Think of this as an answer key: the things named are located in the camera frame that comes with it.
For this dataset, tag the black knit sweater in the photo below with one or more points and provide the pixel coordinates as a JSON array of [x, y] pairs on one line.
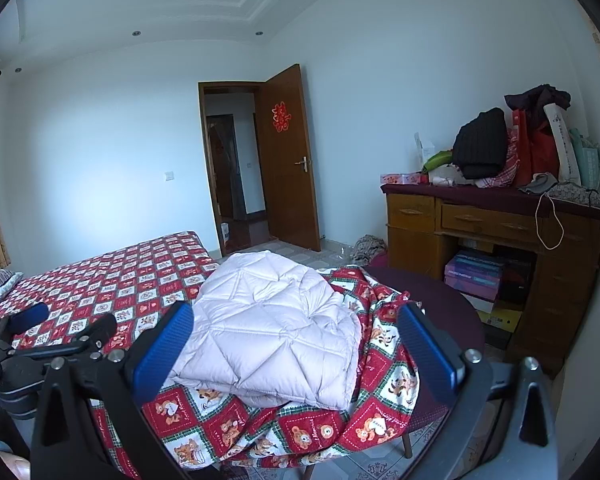
[[480, 145]]

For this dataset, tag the wooden dresser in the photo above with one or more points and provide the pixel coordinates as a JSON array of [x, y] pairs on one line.
[[560, 280]]

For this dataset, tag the dark red desk cover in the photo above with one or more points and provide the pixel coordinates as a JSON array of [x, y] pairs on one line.
[[480, 194]]

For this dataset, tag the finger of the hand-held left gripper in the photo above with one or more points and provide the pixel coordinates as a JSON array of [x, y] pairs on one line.
[[87, 337], [30, 317]]

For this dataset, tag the wooden door frame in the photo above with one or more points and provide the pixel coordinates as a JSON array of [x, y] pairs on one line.
[[207, 170]]

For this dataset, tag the white paper bag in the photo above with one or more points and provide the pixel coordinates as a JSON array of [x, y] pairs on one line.
[[565, 145]]

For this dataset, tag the pale pink puffer jacket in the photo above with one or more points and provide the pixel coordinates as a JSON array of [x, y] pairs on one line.
[[265, 320]]

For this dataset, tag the person's left hand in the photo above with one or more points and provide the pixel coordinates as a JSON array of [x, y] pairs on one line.
[[15, 467]]

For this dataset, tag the pink tissue box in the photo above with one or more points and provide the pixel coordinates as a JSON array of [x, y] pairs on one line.
[[400, 178]]

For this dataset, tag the green cloth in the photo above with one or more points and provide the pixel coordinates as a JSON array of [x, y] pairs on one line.
[[437, 160]]

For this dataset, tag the dark clothes pile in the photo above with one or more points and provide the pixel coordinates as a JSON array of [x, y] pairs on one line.
[[540, 96]]

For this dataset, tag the red paper door decoration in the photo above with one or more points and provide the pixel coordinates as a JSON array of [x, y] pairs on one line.
[[281, 117]]

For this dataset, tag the grey cloth pile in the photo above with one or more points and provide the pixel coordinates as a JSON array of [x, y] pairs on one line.
[[371, 249]]

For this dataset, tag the wooden door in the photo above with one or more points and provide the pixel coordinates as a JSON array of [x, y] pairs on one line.
[[285, 200]]

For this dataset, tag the purple shoe box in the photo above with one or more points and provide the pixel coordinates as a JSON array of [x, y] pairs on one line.
[[475, 265]]

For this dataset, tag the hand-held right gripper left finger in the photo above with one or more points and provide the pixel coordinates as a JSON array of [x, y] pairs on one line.
[[160, 355]]

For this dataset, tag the red plaid cloth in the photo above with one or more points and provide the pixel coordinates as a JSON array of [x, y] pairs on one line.
[[500, 177]]

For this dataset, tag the striped pillow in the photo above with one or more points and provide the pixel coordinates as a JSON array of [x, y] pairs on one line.
[[5, 285]]

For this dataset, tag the red shopping bag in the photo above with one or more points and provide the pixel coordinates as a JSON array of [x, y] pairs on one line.
[[537, 152]]

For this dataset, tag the red printed blanket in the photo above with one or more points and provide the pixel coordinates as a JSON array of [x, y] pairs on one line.
[[130, 280]]

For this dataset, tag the yellow box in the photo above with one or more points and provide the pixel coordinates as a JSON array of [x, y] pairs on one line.
[[502, 317]]

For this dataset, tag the white box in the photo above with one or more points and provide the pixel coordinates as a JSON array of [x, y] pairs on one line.
[[425, 150]]

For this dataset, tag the pink shoe box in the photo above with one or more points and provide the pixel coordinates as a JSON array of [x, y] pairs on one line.
[[472, 287]]

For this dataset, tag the pale green bag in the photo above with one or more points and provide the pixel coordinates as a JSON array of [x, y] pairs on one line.
[[587, 165]]

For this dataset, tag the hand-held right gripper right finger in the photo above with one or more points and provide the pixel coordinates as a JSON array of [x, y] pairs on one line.
[[427, 355]]

